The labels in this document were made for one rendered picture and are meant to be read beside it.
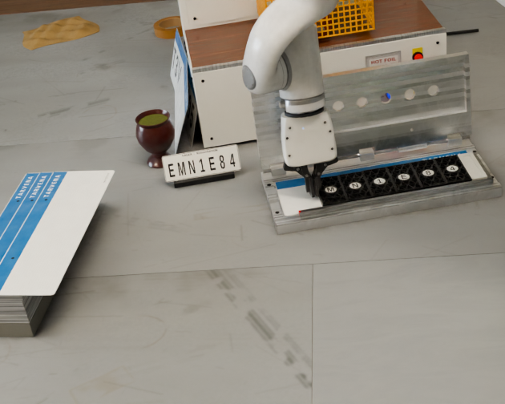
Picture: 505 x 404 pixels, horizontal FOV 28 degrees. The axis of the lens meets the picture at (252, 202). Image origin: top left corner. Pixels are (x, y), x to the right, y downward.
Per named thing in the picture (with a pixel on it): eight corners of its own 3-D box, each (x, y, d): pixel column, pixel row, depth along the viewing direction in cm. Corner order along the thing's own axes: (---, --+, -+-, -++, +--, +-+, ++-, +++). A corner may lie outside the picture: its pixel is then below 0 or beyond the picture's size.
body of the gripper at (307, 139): (279, 114, 186) (286, 171, 190) (333, 105, 187) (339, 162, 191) (274, 103, 193) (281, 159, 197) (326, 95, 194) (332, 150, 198)
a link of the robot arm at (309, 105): (280, 103, 185) (282, 119, 186) (327, 95, 186) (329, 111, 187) (275, 92, 193) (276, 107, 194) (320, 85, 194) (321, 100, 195)
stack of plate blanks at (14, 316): (34, 337, 174) (21, 296, 169) (-37, 336, 176) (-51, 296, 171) (96, 208, 207) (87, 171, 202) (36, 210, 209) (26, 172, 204)
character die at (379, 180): (373, 201, 194) (373, 195, 193) (361, 175, 202) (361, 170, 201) (397, 197, 194) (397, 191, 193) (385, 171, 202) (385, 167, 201)
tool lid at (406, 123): (250, 89, 197) (249, 86, 198) (262, 176, 205) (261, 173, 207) (469, 54, 199) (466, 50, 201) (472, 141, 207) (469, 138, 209)
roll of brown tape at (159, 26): (199, 29, 281) (197, 21, 279) (169, 42, 275) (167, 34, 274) (176, 21, 288) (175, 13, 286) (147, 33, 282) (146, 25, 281)
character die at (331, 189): (323, 209, 193) (322, 204, 192) (314, 183, 201) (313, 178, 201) (348, 206, 193) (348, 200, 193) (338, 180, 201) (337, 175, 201)
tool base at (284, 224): (277, 235, 191) (275, 219, 189) (261, 180, 209) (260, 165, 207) (501, 196, 194) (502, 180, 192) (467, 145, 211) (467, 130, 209)
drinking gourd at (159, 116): (133, 164, 220) (124, 120, 215) (162, 147, 225) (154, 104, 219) (159, 175, 215) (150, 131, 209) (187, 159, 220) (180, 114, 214)
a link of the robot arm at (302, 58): (292, 103, 184) (333, 90, 188) (284, 32, 179) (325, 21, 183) (267, 97, 190) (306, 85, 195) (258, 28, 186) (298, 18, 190)
